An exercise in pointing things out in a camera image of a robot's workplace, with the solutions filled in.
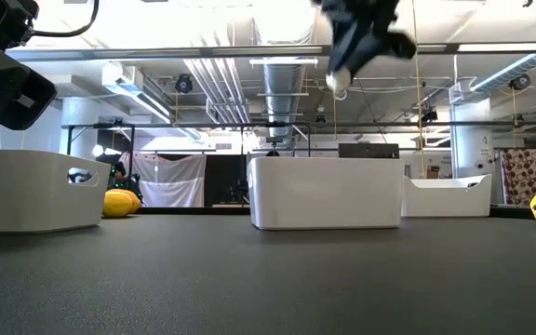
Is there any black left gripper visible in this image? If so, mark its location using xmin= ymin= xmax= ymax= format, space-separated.
xmin=0 ymin=45 xmax=59 ymax=132

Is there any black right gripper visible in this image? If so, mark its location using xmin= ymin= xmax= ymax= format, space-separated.
xmin=312 ymin=0 xmax=418 ymax=78

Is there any white garlic bulb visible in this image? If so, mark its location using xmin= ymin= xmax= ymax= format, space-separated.
xmin=325 ymin=68 xmax=354 ymax=97

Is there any white plastic basket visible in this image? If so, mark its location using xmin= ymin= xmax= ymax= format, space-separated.
xmin=247 ymin=155 xmax=405 ymax=231
xmin=400 ymin=173 xmax=493 ymax=219
xmin=0 ymin=148 xmax=112 ymax=235

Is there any white round column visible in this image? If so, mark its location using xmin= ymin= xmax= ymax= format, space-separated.
xmin=450 ymin=98 xmax=496 ymax=179
xmin=59 ymin=98 xmax=101 ymax=159

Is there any black computer monitor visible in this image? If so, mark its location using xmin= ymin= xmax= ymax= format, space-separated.
xmin=338 ymin=142 xmax=401 ymax=160

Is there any grey overhead rig beam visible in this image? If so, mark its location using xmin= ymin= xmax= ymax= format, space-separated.
xmin=6 ymin=41 xmax=536 ymax=63

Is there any white hanging sheet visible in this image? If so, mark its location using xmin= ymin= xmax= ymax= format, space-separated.
xmin=130 ymin=153 xmax=208 ymax=208

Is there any polka-dot patterned cloth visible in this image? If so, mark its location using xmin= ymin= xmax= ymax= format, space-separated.
xmin=499 ymin=147 xmax=536 ymax=208

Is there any yellow hanging rope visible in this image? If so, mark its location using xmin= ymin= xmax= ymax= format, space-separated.
xmin=410 ymin=0 xmax=428 ymax=180

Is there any silver ventilation duct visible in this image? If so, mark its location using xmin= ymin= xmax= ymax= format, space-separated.
xmin=470 ymin=51 xmax=536 ymax=94
xmin=261 ymin=62 xmax=307 ymax=140

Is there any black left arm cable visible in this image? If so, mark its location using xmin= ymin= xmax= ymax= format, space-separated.
xmin=29 ymin=0 xmax=101 ymax=39

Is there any white ceiling duct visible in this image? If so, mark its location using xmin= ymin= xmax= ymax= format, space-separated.
xmin=101 ymin=62 xmax=176 ymax=125

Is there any black ceiling cable reel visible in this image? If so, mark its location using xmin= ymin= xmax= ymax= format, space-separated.
xmin=174 ymin=73 xmax=194 ymax=95
xmin=509 ymin=73 xmax=532 ymax=92

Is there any black metal frame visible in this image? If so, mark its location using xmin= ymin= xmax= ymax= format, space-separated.
xmin=60 ymin=120 xmax=313 ymax=208

